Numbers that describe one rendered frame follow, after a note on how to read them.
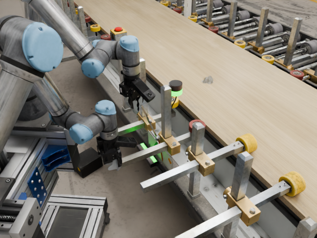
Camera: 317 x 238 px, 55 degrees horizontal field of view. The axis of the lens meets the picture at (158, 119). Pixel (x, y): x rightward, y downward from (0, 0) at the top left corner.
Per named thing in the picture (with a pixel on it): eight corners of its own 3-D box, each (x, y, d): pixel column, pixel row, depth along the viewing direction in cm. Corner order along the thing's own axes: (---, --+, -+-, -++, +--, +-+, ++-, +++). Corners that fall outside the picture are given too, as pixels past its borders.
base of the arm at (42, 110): (6, 120, 132) (-2, 101, 126) (22, 100, 144) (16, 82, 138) (40, 122, 130) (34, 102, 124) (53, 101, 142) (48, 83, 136)
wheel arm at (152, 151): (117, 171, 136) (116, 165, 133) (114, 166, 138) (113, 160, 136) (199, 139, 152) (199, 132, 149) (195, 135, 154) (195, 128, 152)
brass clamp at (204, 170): (202, 177, 119) (203, 168, 116) (184, 156, 129) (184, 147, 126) (215, 172, 121) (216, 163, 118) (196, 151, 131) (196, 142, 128)
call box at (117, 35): (116, 47, 163) (114, 33, 158) (111, 43, 168) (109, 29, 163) (128, 45, 165) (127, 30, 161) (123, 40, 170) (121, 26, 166)
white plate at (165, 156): (171, 175, 150) (171, 160, 144) (147, 144, 168) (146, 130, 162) (172, 174, 150) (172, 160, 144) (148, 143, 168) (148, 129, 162)
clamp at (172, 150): (171, 156, 143) (171, 148, 140) (157, 139, 153) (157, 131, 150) (181, 152, 145) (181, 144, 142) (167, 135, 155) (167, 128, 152)
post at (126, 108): (125, 113, 191) (117, 45, 164) (121, 108, 195) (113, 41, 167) (131, 110, 193) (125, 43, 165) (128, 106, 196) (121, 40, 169)
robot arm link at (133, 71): (143, 62, 128) (129, 70, 123) (144, 72, 131) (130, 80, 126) (131, 57, 132) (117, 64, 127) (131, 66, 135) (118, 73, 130)
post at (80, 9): (88, 67, 246) (78, 7, 216) (87, 66, 248) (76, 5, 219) (93, 66, 247) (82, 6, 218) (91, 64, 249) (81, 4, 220)
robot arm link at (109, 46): (85, 46, 119) (112, 49, 117) (95, 35, 127) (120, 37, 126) (88, 65, 124) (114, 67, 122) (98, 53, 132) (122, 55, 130)
